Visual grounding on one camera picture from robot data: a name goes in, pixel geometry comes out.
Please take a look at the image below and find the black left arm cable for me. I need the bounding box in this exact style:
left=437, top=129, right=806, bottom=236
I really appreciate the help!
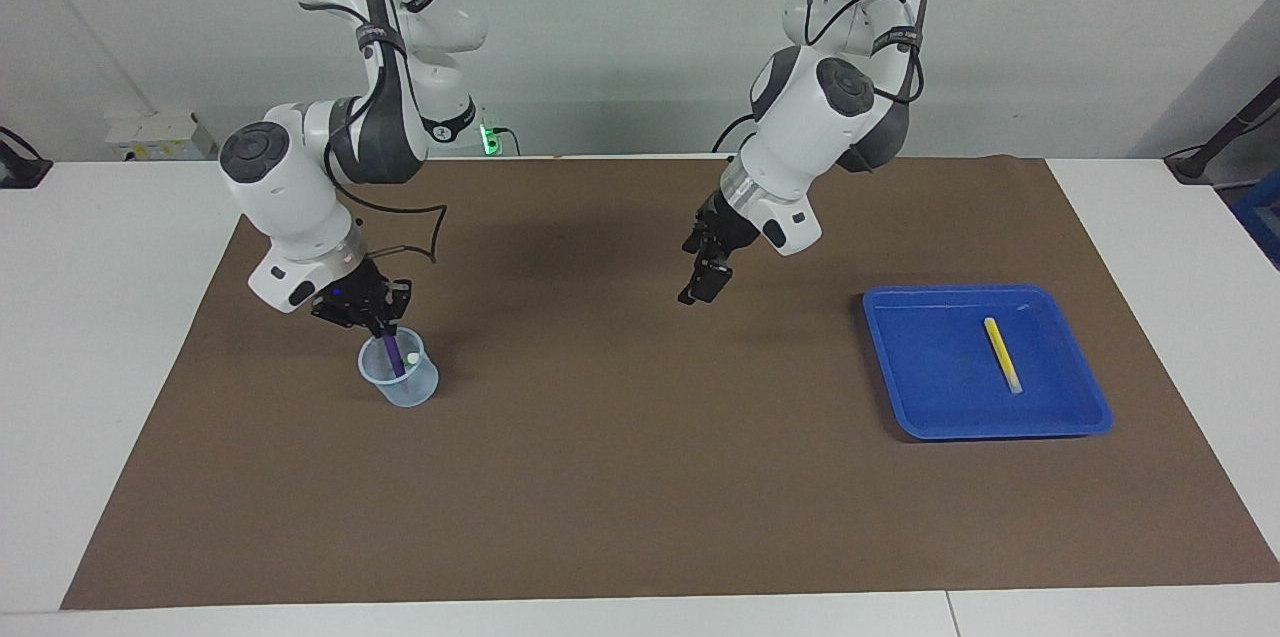
left=712, top=0, right=926, bottom=178

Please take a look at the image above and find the white wall box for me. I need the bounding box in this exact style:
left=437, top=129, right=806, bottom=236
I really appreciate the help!
left=105, top=112, right=216, bottom=161

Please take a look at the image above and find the clear plastic cup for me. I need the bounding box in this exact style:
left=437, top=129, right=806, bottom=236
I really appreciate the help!
left=358, top=327, right=439, bottom=408

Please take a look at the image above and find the blue plastic tray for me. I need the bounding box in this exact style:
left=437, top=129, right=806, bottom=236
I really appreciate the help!
left=862, top=284, right=1114, bottom=441

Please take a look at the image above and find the brown table mat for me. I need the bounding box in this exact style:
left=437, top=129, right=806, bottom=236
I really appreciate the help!
left=60, top=155, right=1280, bottom=611

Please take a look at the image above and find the blue crate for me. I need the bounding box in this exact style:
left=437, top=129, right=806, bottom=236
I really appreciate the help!
left=1230, top=182, right=1280, bottom=268

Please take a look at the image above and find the green lit power adapter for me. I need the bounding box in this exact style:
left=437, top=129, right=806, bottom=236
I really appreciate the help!
left=478, top=107, right=521, bottom=158

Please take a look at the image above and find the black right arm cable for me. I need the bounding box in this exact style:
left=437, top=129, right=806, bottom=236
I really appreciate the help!
left=300, top=0, right=448, bottom=263

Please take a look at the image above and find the black clamp stand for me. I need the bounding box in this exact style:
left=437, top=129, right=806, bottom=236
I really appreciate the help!
left=1165, top=72, right=1280, bottom=186
left=0, top=125, right=53, bottom=190

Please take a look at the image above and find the yellow pen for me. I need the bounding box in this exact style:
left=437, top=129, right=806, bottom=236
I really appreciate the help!
left=983, top=317, right=1024, bottom=395

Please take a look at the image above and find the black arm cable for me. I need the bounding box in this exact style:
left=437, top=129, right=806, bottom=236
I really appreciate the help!
left=300, top=0, right=448, bottom=263
left=712, top=0, right=926, bottom=178

